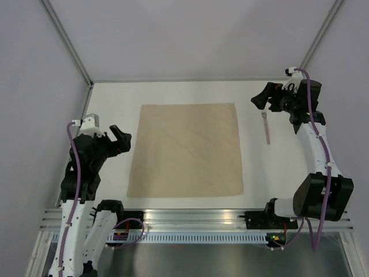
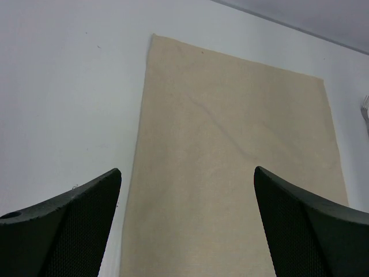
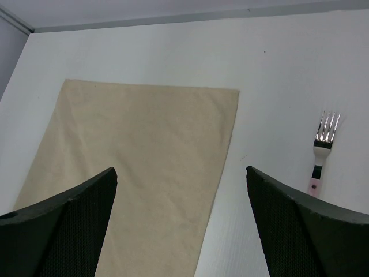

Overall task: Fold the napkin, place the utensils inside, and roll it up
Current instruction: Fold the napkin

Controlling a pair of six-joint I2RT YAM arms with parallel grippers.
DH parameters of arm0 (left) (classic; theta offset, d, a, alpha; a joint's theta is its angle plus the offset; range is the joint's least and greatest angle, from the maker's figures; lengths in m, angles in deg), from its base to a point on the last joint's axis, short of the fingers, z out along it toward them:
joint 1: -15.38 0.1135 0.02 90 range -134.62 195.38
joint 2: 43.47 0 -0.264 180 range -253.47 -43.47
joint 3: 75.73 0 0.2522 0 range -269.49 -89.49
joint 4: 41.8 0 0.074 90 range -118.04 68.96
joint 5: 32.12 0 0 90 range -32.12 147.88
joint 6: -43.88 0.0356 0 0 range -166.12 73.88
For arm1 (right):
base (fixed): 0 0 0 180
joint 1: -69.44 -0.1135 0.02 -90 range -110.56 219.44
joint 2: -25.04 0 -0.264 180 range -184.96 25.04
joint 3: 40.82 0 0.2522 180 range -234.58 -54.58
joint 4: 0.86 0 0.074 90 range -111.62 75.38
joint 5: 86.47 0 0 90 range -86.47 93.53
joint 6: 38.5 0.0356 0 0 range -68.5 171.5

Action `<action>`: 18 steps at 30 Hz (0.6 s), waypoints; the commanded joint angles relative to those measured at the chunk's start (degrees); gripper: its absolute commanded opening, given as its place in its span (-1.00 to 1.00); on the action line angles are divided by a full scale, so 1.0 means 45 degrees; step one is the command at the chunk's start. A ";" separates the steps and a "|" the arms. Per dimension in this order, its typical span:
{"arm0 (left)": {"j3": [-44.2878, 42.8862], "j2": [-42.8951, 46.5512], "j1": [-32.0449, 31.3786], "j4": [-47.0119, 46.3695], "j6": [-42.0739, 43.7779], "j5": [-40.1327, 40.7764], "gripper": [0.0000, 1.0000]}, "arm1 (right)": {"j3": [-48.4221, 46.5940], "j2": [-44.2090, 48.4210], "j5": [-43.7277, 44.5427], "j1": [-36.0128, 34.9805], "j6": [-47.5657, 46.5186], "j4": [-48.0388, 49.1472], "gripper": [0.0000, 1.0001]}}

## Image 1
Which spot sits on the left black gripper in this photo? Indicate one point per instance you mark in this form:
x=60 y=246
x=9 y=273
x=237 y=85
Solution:
x=122 y=144

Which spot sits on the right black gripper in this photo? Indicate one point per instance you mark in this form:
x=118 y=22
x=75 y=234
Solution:
x=272 y=90

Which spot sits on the pink-handled metal fork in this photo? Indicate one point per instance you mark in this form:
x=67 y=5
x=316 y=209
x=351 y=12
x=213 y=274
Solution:
x=265 y=122

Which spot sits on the beige cloth napkin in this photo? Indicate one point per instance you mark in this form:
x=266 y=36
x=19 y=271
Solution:
x=186 y=151

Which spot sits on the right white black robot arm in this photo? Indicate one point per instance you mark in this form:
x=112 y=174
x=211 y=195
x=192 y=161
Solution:
x=325 y=190

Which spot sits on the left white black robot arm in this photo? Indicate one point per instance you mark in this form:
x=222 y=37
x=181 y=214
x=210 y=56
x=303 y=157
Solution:
x=85 y=227

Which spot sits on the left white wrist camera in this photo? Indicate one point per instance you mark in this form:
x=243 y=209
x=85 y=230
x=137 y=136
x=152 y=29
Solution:
x=89 y=125

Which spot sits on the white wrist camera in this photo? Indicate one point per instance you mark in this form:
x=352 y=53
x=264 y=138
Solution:
x=89 y=125
x=295 y=76

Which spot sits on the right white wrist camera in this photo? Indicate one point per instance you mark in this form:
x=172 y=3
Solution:
x=295 y=76

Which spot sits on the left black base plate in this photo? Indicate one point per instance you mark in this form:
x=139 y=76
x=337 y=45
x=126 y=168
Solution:
x=129 y=221

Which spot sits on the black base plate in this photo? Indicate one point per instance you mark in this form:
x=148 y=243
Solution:
x=260 y=220
x=129 y=221

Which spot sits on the aluminium mounting rail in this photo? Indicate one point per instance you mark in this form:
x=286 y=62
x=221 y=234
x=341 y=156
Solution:
x=181 y=220

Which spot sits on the white slotted cable duct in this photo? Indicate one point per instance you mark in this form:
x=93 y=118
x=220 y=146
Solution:
x=204 y=238

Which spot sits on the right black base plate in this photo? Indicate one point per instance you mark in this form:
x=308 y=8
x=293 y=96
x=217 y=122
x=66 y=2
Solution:
x=260 y=220

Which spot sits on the right aluminium frame post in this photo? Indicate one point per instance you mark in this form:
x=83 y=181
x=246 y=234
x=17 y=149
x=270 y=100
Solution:
x=322 y=32

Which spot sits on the aluminium frame post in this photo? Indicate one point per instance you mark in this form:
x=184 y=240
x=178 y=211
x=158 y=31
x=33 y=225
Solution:
x=56 y=22
x=322 y=32

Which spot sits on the left aluminium frame post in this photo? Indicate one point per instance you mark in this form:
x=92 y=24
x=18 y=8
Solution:
x=56 y=22

